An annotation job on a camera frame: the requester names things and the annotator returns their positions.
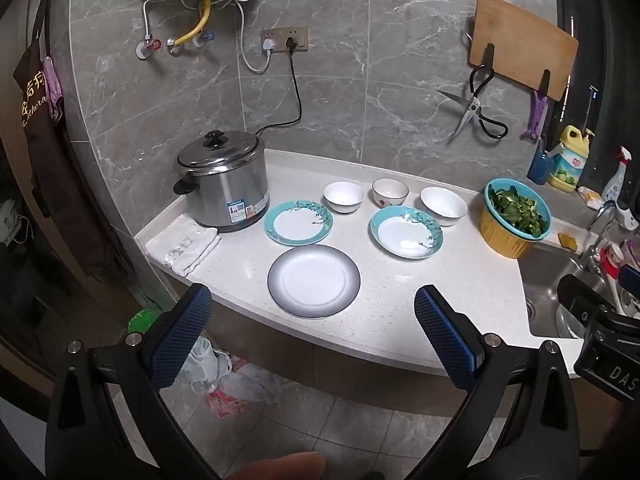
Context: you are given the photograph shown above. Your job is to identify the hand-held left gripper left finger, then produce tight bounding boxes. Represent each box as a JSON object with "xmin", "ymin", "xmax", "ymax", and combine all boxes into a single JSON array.
[{"xmin": 45, "ymin": 282, "xmax": 236, "ymax": 480}]

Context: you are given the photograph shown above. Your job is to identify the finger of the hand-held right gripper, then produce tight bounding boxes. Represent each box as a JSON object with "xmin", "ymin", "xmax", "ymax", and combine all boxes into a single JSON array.
[
  {"xmin": 619, "ymin": 265, "xmax": 640, "ymax": 307},
  {"xmin": 556, "ymin": 274, "xmax": 608, "ymax": 331}
]

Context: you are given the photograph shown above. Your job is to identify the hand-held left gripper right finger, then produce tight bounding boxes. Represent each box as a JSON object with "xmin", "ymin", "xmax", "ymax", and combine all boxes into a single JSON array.
[{"xmin": 414, "ymin": 285, "xmax": 596, "ymax": 480}]

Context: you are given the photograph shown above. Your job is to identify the teal rimmed plate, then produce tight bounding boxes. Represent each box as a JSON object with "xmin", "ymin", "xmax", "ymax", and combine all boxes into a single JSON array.
[
  {"xmin": 369, "ymin": 206, "xmax": 445, "ymax": 260},
  {"xmin": 264, "ymin": 200, "xmax": 333, "ymax": 246}
]

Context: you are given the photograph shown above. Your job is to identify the large white bowl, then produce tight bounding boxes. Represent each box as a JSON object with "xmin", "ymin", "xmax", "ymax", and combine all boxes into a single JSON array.
[{"xmin": 420, "ymin": 186, "xmax": 468, "ymax": 227}]

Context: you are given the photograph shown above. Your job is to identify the grey rimmed white plate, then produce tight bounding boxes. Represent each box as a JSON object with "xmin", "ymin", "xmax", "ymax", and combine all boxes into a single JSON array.
[{"xmin": 267, "ymin": 246, "xmax": 361, "ymax": 319}]

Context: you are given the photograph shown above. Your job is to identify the brown rimmed bowl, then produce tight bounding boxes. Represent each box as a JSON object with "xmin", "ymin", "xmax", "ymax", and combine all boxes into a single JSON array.
[{"xmin": 371, "ymin": 178, "xmax": 410, "ymax": 209}]

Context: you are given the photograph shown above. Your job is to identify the small white bowl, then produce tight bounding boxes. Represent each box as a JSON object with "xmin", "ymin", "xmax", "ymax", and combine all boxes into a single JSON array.
[{"xmin": 323, "ymin": 181, "xmax": 365, "ymax": 215}]

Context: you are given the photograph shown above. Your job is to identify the person's left hand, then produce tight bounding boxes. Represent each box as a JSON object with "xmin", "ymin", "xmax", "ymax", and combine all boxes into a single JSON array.
[{"xmin": 225, "ymin": 452, "xmax": 326, "ymax": 480}]

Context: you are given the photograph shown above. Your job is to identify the stainless steel sink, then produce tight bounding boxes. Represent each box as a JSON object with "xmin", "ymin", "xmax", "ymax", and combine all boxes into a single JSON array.
[{"xmin": 517, "ymin": 242, "xmax": 601, "ymax": 341}]

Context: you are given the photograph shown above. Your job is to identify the green plastic object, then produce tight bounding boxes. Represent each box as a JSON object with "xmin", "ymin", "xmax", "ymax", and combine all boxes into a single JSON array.
[{"xmin": 127, "ymin": 308, "xmax": 163, "ymax": 336}]

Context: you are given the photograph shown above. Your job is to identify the metal faucet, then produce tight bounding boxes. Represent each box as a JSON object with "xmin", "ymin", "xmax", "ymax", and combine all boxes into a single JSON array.
[{"xmin": 580, "ymin": 200, "xmax": 621, "ymax": 271}]

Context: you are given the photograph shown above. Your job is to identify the white plastic bag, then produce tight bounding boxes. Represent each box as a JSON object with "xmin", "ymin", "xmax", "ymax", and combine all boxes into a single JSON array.
[{"xmin": 177, "ymin": 335, "xmax": 283, "ymax": 416}]

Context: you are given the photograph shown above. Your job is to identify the white folded towel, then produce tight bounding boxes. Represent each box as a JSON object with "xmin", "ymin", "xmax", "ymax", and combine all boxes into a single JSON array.
[{"xmin": 145, "ymin": 213, "xmax": 222, "ymax": 277}]

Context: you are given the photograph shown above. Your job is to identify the yellow ribbed basin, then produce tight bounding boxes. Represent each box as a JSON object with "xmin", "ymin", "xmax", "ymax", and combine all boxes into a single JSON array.
[{"xmin": 480, "ymin": 200, "xmax": 543, "ymax": 260}]

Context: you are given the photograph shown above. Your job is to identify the white spray bottle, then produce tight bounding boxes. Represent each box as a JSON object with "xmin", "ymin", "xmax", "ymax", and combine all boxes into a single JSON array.
[{"xmin": 600, "ymin": 146, "xmax": 632, "ymax": 206}]

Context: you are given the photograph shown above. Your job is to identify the green leafy vegetables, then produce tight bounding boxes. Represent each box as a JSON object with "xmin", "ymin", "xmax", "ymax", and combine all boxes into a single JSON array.
[{"xmin": 489, "ymin": 186, "xmax": 548, "ymax": 238}]

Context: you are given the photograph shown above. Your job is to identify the yellow detergent bottle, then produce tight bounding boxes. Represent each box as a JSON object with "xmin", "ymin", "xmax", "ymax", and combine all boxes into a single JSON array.
[{"xmin": 547, "ymin": 125, "xmax": 596, "ymax": 194}]

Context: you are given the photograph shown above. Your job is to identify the blue cup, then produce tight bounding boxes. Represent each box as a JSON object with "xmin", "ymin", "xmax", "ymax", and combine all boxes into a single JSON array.
[{"xmin": 527, "ymin": 147, "xmax": 553, "ymax": 186}]

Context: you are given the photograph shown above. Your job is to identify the teal plastic colander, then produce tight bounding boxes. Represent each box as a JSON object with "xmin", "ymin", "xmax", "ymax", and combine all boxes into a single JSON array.
[{"xmin": 483, "ymin": 177, "xmax": 552, "ymax": 242}]

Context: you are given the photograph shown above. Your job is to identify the stainless steel rice cooker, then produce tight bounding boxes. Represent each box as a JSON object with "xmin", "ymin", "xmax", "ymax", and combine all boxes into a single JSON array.
[{"xmin": 173, "ymin": 130, "xmax": 267, "ymax": 233}]

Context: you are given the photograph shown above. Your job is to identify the purple kitchen tool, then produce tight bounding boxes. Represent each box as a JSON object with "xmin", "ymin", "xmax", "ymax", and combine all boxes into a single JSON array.
[{"xmin": 520, "ymin": 91, "xmax": 550, "ymax": 142}]

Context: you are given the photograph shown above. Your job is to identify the brown apron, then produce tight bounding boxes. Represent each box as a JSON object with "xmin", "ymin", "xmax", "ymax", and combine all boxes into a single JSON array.
[{"xmin": 12, "ymin": 0, "xmax": 131, "ymax": 276}]

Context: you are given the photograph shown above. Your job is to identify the wooden cutting board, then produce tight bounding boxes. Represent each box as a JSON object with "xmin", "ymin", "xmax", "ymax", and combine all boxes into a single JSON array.
[{"xmin": 468, "ymin": 0, "xmax": 579, "ymax": 102}]

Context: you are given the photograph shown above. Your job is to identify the pink cloth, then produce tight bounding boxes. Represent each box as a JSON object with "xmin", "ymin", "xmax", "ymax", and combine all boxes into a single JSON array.
[{"xmin": 42, "ymin": 56, "xmax": 65, "ymax": 123}]

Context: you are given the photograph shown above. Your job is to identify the black handled kitchen scissors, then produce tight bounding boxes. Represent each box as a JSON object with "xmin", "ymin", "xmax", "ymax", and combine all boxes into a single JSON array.
[{"xmin": 436, "ymin": 64, "xmax": 509, "ymax": 140}]

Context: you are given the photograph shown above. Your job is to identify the black wall rack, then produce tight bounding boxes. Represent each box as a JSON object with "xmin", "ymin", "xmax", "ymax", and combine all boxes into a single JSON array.
[{"xmin": 465, "ymin": 15, "xmax": 573, "ymax": 96}]

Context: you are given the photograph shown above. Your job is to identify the black power cable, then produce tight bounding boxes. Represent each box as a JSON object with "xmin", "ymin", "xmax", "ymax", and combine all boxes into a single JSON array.
[{"xmin": 257, "ymin": 37, "xmax": 304, "ymax": 136}]

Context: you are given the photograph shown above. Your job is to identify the white power cable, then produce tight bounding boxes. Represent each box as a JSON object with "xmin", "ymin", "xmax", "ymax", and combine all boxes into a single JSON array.
[{"xmin": 205, "ymin": 0, "xmax": 275, "ymax": 73}]

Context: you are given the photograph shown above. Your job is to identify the wall socket panel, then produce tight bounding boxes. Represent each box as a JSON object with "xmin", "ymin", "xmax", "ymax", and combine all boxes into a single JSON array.
[{"xmin": 260, "ymin": 27, "xmax": 309, "ymax": 54}]

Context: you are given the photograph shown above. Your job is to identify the yellow gas hose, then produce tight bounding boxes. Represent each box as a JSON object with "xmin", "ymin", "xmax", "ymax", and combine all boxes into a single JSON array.
[{"xmin": 175, "ymin": 0, "xmax": 213, "ymax": 48}]

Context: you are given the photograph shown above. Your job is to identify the braided steel hose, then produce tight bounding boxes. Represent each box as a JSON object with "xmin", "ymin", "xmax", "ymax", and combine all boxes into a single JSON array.
[{"xmin": 142, "ymin": 0, "xmax": 166, "ymax": 48}]

